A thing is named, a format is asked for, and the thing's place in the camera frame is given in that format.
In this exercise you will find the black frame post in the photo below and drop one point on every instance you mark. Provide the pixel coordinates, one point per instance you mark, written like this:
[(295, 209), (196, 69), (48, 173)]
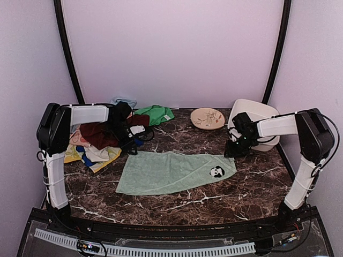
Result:
[(278, 51), (67, 51)]

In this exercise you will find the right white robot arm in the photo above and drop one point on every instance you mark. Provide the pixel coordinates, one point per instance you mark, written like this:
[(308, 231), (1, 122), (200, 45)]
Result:
[(316, 140)]

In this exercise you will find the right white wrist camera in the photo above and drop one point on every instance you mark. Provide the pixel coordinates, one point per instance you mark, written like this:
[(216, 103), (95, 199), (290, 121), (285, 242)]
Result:
[(233, 134)]

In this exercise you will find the light blue towel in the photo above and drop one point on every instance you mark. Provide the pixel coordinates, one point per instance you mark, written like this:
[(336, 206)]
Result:
[(131, 103)]

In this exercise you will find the white yellow patterned towel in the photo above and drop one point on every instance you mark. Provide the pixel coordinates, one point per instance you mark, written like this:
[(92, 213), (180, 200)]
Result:
[(101, 158)]

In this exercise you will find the black front table rail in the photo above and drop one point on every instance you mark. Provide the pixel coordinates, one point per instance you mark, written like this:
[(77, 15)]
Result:
[(110, 231)]

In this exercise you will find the mint green panda towel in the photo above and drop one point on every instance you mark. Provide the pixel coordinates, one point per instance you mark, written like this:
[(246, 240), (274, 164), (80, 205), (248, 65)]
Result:
[(149, 173)]

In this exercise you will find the white slotted cable duct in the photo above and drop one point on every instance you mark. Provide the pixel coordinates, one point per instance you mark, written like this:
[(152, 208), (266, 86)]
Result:
[(128, 247)]

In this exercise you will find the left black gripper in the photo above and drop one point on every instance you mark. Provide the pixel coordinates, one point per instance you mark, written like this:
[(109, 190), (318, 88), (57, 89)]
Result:
[(125, 145)]

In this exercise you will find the dark red towel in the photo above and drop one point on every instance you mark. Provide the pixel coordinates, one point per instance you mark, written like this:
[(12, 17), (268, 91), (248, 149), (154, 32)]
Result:
[(101, 136)]

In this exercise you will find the small green circuit board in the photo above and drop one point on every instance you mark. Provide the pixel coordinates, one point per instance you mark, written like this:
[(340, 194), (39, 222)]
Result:
[(85, 246)]

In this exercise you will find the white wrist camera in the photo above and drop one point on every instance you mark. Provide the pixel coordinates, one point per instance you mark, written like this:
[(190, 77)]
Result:
[(233, 134), (133, 130)]

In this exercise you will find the beige bird ceramic plate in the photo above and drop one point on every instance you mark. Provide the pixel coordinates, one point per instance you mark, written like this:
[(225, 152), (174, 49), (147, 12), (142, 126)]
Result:
[(207, 119)]

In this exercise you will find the royal blue towel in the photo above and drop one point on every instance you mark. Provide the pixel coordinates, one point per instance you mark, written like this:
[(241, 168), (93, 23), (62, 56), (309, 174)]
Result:
[(82, 153)]

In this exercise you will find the bright green towel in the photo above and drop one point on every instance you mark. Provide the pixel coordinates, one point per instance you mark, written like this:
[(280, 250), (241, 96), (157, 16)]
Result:
[(157, 114)]

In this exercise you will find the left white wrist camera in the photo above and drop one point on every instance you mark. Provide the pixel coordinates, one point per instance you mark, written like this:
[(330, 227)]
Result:
[(133, 130)]

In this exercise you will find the white plastic tub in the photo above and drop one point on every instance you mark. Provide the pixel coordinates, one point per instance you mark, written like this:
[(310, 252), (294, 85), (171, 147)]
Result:
[(256, 111)]

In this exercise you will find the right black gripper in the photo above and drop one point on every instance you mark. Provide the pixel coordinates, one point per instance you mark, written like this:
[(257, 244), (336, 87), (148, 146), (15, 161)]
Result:
[(231, 152)]

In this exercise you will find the left black frame post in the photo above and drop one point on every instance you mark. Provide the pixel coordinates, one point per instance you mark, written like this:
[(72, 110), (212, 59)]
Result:
[(67, 51)]

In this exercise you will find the right black frame post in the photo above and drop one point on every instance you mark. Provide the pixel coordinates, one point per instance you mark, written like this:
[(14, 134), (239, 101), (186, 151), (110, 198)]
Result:
[(278, 51)]

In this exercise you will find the orange pink patterned towel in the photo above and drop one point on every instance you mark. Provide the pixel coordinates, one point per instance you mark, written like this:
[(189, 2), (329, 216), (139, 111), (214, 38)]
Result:
[(77, 139)]

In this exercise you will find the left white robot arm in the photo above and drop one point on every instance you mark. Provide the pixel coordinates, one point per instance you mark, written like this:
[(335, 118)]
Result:
[(53, 138)]

